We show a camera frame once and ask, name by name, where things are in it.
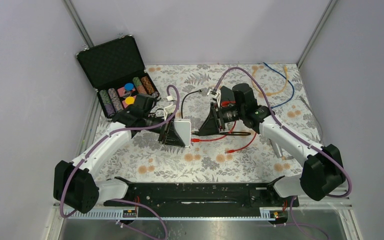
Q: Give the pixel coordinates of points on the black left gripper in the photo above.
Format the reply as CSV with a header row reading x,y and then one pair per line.
x,y
169,134

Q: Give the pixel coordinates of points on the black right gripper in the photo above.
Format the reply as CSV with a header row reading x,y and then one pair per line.
x,y
214,121

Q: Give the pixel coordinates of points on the white router box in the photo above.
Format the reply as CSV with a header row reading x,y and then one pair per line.
x,y
183,128

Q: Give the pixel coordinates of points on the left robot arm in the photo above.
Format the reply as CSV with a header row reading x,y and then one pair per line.
x,y
74,182

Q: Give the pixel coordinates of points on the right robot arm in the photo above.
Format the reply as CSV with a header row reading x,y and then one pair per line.
x,y
321,165

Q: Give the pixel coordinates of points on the yellow round chip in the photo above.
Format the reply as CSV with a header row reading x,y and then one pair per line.
x,y
129,100

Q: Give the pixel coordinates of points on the clear dealer button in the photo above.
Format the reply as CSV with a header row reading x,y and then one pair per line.
x,y
126,94

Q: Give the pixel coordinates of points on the blue round chip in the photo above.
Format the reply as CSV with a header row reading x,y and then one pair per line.
x,y
129,86

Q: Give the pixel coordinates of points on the silver microphone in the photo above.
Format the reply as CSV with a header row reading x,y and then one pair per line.
x,y
276,149

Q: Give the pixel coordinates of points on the black poker chip case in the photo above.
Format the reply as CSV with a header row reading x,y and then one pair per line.
x,y
113,64

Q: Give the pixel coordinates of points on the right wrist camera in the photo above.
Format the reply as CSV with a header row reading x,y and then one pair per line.
x,y
214,93

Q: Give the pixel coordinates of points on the black network switch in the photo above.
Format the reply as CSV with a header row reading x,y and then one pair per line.
x,y
226,96

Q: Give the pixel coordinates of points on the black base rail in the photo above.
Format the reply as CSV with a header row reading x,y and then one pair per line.
x,y
208,200

